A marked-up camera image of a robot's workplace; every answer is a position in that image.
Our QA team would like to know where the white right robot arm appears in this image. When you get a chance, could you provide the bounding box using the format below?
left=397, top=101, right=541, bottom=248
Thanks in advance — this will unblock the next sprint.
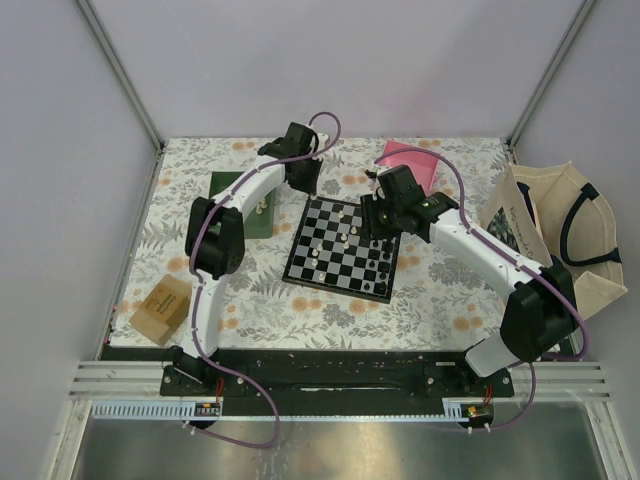
left=360, top=166, right=580, bottom=396

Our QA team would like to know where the pink plastic tray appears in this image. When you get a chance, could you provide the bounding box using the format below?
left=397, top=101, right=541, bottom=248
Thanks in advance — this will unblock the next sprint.
left=380, top=140, right=439, bottom=194

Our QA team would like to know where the floral table cloth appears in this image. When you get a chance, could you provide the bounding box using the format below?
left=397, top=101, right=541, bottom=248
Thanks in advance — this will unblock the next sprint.
left=110, top=138, right=504, bottom=350

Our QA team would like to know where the green plastic tray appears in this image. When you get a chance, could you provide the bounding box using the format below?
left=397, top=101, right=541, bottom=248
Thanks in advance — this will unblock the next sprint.
left=209, top=171, right=276, bottom=240

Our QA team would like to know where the black white chess board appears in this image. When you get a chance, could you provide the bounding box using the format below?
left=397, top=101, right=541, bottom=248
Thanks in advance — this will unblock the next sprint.
left=282, top=197, right=401, bottom=304

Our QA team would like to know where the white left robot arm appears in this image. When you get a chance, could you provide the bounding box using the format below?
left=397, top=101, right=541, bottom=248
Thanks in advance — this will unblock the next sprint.
left=172, top=122, right=337, bottom=395

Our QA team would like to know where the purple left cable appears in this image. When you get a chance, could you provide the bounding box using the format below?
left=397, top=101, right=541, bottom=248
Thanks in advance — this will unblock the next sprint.
left=187, top=109, right=344, bottom=449

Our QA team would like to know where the brown cardboard box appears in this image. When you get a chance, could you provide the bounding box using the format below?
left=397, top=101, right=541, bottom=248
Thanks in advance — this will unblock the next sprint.
left=130, top=275, right=191, bottom=347

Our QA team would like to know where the cream canvas tote bag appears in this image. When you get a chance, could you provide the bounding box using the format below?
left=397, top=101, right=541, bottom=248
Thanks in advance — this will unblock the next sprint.
left=480, top=163, right=627, bottom=320

